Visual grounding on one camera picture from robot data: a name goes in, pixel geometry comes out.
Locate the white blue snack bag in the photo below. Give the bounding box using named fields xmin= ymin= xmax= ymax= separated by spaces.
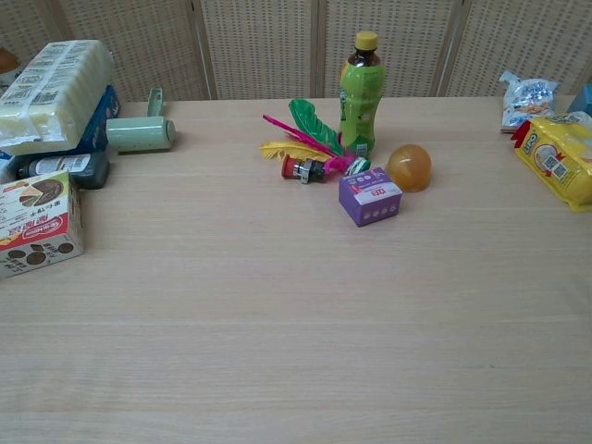
xmin=499 ymin=69 xmax=561 ymax=134

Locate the purple small box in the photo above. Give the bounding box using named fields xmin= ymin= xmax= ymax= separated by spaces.
xmin=338 ymin=166 xmax=403 ymax=228

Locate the green lint roller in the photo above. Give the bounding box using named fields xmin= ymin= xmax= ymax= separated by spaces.
xmin=105 ymin=87 xmax=177 ymax=154

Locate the colourful feather shuttlecock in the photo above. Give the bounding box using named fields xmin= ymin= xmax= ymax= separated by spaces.
xmin=258 ymin=98 xmax=372 ymax=178

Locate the dark grey bottle white label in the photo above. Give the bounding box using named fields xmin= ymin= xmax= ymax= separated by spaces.
xmin=17 ymin=152 xmax=112 ymax=191

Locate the red emergency push button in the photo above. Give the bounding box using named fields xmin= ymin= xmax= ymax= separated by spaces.
xmin=281 ymin=155 xmax=330 ymax=184

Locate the cereal biscuit carton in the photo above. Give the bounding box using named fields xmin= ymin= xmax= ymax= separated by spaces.
xmin=0 ymin=169 xmax=85 ymax=280

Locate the green tea bottle yellow cap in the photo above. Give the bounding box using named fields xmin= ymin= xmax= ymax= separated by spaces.
xmin=339 ymin=31 xmax=386 ymax=159

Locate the pale yellow sponge pack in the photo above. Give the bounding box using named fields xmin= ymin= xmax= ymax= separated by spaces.
xmin=0 ymin=39 xmax=117 ymax=156

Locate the orange translucent dome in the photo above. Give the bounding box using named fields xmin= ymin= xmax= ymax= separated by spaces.
xmin=385 ymin=143 xmax=433 ymax=192

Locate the orange brown round object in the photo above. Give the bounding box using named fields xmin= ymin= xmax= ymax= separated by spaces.
xmin=0 ymin=46 xmax=20 ymax=75

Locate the folding perforated screen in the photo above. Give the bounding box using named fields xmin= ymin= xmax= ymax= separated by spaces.
xmin=0 ymin=0 xmax=592 ymax=104

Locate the yellow snack bag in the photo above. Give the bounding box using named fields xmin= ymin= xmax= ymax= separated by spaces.
xmin=512 ymin=114 xmax=592 ymax=214

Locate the light blue box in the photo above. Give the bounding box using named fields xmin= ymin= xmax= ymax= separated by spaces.
xmin=567 ymin=82 xmax=592 ymax=117

